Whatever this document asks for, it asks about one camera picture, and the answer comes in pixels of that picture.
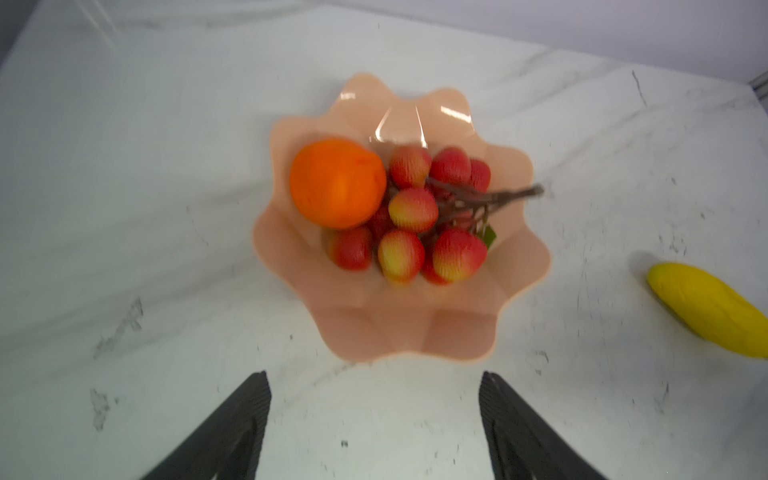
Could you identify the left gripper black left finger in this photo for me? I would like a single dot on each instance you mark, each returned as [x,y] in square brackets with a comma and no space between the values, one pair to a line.
[227,445]

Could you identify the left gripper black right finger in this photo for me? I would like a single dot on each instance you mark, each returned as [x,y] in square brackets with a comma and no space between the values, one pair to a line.
[521,444]

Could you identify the yellow banana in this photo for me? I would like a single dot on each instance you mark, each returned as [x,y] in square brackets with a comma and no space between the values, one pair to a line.
[710,308]

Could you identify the red lychee bunch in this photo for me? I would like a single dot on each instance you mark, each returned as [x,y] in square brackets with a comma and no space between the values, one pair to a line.
[433,219]

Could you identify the orange fake fruit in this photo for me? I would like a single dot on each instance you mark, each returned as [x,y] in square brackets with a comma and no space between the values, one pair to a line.
[336,183]

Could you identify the peach wavy fruit bowl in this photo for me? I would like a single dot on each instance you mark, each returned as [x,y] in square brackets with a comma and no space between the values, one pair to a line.
[362,316]

